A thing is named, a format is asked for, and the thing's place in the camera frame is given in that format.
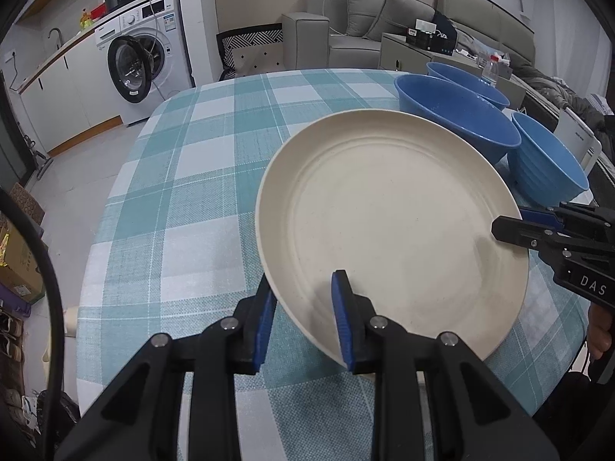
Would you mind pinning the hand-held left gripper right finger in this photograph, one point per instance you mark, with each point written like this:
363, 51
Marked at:
342, 317

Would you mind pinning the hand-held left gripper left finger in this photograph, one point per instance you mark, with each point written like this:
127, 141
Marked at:
262, 331

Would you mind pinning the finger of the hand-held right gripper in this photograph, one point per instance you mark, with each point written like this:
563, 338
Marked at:
543, 217
519, 231

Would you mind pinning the light blue ribbed bowl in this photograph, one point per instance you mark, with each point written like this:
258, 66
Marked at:
543, 163

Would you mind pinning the cream round plate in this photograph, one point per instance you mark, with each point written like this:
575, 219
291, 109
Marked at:
394, 230

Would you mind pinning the dark blue ribbed bowl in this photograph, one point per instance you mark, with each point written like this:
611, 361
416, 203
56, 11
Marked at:
461, 77
451, 105

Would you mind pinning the person's right hand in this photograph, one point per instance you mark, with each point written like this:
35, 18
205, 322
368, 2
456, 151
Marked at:
598, 331

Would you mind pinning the grey blanket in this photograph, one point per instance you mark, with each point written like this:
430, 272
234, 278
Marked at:
567, 91

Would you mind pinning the clear water bottle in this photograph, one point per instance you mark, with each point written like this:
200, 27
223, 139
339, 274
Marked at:
490, 69

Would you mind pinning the black cardboard box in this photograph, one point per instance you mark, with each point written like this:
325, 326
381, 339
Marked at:
427, 41

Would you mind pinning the beige side cabinet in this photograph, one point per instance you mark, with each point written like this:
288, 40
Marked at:
399, 55

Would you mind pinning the dark garment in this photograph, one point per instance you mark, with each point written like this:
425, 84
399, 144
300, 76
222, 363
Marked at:
444, 26

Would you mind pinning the small white box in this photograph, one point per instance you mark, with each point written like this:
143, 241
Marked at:
425, 26

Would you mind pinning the grey sofa cushion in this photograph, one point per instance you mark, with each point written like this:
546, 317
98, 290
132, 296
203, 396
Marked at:
363, 9
403, 14

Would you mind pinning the brown cardboard box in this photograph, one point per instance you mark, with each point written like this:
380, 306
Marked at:
19, 264

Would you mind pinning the patterned brown box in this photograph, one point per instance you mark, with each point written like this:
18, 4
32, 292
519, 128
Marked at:
26, 201

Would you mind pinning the black white patterned cushion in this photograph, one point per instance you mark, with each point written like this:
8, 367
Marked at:
250, 53

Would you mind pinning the floor mop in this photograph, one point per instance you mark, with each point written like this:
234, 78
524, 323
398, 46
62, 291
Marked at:
41, 158

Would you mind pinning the grey sofa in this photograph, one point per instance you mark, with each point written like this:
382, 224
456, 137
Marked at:
307, 38

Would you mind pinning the white lower kitchen cabinets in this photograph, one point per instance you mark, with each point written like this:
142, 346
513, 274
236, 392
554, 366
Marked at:
67, 96

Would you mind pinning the white washing machine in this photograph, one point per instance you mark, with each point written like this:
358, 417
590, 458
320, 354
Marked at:
158, 38

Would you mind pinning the yellow bottle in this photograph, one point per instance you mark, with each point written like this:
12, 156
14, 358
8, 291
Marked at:
86, 20

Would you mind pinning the curved kitchen faucet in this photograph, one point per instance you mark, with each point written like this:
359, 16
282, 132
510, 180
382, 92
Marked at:
56, 36

